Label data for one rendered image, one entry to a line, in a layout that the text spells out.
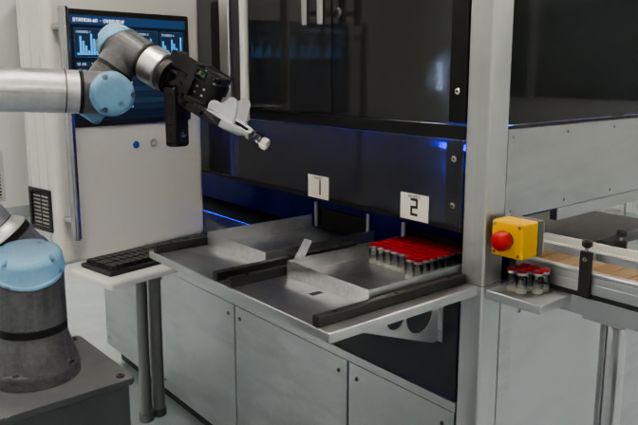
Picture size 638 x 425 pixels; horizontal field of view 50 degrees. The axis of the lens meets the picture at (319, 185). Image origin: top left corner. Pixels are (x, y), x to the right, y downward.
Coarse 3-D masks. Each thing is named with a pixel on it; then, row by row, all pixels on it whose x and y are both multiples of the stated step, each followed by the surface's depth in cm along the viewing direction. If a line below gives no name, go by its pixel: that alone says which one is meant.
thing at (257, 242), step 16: (256, 224) 183; (272, 224) 186; (288, 224) 190; (304, 224) 193; (208, 240) 174; (224, 240) 168; (240, 240) 178; (256, 240) 178; (272, 240) 178; (288, 240) 178; (320, 240) 178; (336, 240) 167; (352, 240) 171; (368, 240) 174; (240, 256) 163; (256, 256) 157; (272, 256) 155
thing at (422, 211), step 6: (402, 192) 155; (402, 198) 155; (408, 198) 153; (420, 198) 151; (426, 198) 149; (402, 204) 155; (408, 204) 154; (414, 204) 152; (420, 204) 151; (426, 204) 149; (402, 210) 155; (408, 210) 154; (414, 210) 152; (420, 210) 151; (426, 210) 149; (402, 216) 156; (408, 216) 154; (414, 216) 153; (420, 216) 151; (426, 216) 150; (426, 222) 150
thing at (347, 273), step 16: (304, 256) 151; (320, 256) 153; (336, 256) 157; (352, 256) 160; (368, 256) 163; (288, 272) 148; (304, 272) 143; (320, 272) 139; (336, 272) 150; (352, 272) 150; (368, 272) 150; (384, 272) 150; (400, 272) 150; (432, 272) 139; (448, 272) 142; (320, 288) 140; (336, 288) 136; (352, 288) 132; (368, 288) 139; (384, 288) 131; (400, 288) 134
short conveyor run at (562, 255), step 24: (552, 240) 149; (576, 240) 144; (552, 264) 139; (576, 264) 140; (600, 264) 140; (624, 264) 130; (552, 288) 140; (576, 288) 135; (600, 288) 131; (624, 288) 128; (576, 312) 136; (600, 312) 132; (624, 312) 128
